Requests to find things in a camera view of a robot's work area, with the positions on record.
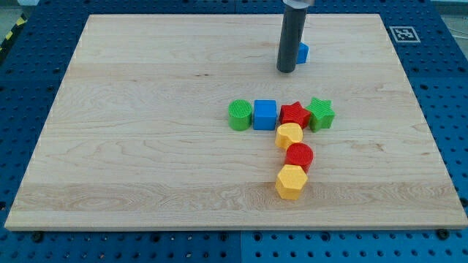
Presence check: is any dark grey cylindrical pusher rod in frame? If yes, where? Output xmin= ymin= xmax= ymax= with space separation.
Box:
xmin=276 ymin=5 xmax=308 ymax=73

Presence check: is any green star block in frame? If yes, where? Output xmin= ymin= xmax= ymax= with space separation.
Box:
xmin=306 ymin=97 xmax=335 ymax=132

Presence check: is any light wooden board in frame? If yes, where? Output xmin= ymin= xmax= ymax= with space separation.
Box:
xmin=5 ymin=14 xmax=467 ymax=232

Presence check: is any red cylinder block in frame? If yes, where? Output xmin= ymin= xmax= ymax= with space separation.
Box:
xmin=284 ymin=142 xmax=314 ymax=173

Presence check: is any blue triangle block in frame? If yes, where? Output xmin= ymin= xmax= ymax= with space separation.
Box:
xmin=296 ymin=42 xmax=309 ymax=64

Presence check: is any blue cube block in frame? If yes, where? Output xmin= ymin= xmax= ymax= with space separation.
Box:
xmin=253 ymin=99 xmax=277 ymax=130

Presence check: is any yellow hexagon block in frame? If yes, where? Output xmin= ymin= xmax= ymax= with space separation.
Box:
xmin=275 ymin=164 xmax=308 ymax=200

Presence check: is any green cylinder block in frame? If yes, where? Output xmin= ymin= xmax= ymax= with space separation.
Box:
xmin=228 ymin=99 xmax=252 ymax=131

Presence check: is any white fiducial marker tag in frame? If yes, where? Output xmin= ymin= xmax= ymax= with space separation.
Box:
xmin=389 ymin=26 xmax=420 ymax=43

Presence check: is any red star block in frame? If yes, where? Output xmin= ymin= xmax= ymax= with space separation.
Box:
xmin=279 ymin=102 xmax=311 ymax=129

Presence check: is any yellow heart block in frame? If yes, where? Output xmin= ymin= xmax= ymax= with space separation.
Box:
xmin=275 ymin=123 xmax=303 ymax=150

